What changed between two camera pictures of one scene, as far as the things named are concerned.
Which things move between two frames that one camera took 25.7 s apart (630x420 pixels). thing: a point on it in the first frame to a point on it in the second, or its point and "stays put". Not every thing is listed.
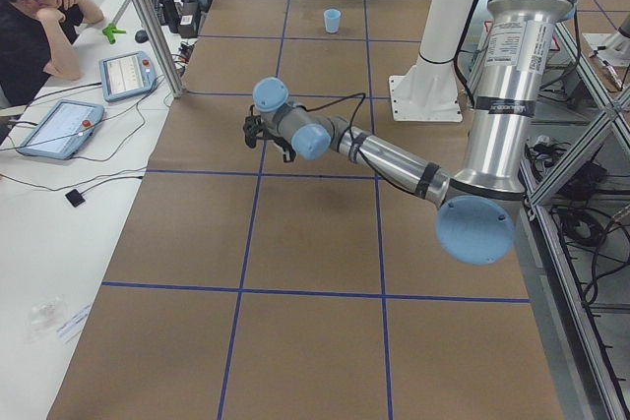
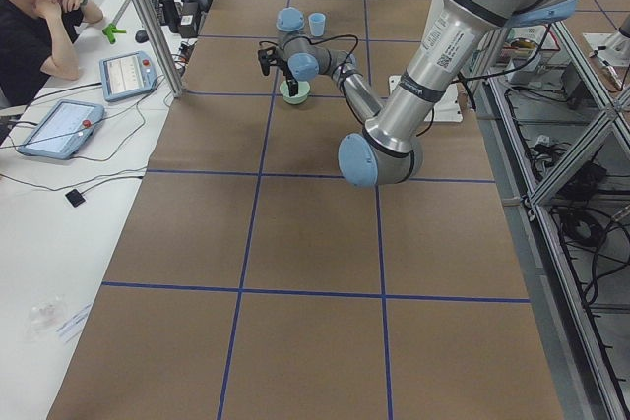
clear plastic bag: (44, 315) stays put
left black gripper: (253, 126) to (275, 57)
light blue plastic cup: (332, 20) to (317, 22)
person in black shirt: (39, 24) stays put
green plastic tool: (110, 30) stays put
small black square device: (75, 198) stays put
